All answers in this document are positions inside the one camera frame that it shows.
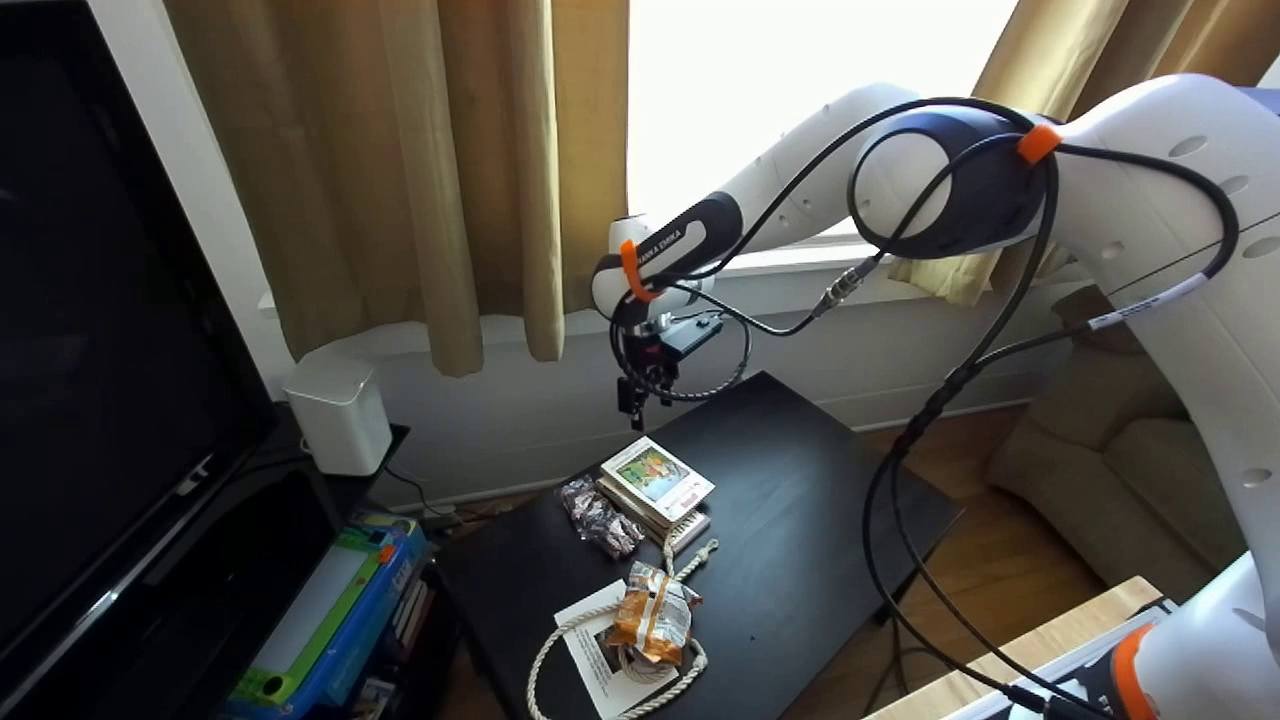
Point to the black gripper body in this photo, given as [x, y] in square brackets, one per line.
[650, 354]

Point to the Boxcar Children paperback book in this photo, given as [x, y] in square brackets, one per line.
[657, 476]

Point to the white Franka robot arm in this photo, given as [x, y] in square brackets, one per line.
[1173, 200]

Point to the orange clear plastic wrapper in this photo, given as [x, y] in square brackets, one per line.
[654, 620]

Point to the black coffee table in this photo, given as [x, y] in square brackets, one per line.
[802, 561]

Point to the black TV stand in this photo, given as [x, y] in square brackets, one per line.
[365, 486]

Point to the bright window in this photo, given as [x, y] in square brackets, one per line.
[745, 95]

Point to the white speaker box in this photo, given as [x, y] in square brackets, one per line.
[341, 414]

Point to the blue game box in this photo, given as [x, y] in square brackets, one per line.
[388, 585]

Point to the wide tan curtain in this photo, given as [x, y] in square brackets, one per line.
[402, 160]

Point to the green game box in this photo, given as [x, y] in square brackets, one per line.
[315, 620]

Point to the wood and aluminium robot stand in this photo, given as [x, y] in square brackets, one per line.
[1014, 667]

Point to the beige armchair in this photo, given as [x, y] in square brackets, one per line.
[1134, 466]

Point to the narrow tan curtain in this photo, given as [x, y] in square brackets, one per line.
[1054, 52]

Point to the black television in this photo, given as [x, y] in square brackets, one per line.
[106, 335]

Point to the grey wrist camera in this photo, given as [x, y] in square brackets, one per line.
[694, 331]

